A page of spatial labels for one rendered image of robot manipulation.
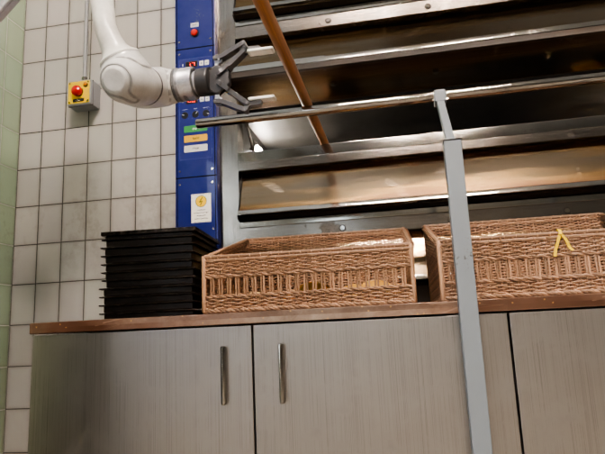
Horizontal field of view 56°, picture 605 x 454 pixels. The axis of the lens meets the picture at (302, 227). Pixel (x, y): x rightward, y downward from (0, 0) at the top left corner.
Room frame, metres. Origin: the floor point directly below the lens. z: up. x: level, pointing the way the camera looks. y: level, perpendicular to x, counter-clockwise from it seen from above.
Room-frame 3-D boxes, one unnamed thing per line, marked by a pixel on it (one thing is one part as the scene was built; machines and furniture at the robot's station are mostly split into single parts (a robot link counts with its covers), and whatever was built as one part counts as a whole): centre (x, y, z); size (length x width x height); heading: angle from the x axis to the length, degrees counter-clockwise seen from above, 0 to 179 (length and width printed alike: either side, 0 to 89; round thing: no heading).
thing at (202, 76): (1.43, 0.22, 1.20); 0.09 x 0.07 x 0.08; 80
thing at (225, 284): (1.68, -0.04, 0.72); 0.56 x 0.49 x 0.28; 81
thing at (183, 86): (1.44, 0.29, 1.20); 0.09 x 0.06 x 0.09; 170
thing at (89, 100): (2.06, 0.82, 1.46); 0.10 x 0.07 x 0.10; 80
